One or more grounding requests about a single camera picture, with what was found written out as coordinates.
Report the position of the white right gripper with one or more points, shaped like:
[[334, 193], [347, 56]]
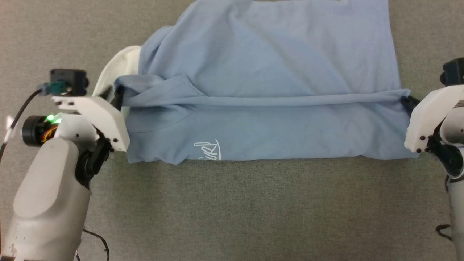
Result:
[[427, 116]]

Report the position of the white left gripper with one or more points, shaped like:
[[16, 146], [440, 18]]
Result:
[[101, 117]]

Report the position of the light blue and white garment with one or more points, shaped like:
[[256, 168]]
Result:
[[272, 72]]

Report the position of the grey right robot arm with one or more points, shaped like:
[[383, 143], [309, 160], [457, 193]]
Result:
[[456, 188]]

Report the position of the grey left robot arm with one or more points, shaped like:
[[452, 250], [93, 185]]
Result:
[[47, 195]]

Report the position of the grey fabric sofa seat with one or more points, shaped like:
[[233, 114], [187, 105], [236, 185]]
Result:
[[253, 206]]

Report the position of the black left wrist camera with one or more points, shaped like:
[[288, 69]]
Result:
[[70, 78]]

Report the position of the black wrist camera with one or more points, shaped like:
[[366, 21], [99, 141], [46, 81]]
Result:
[[70, 78], [454, 72]]

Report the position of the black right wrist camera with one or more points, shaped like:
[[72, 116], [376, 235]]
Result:
[[454, 72]]

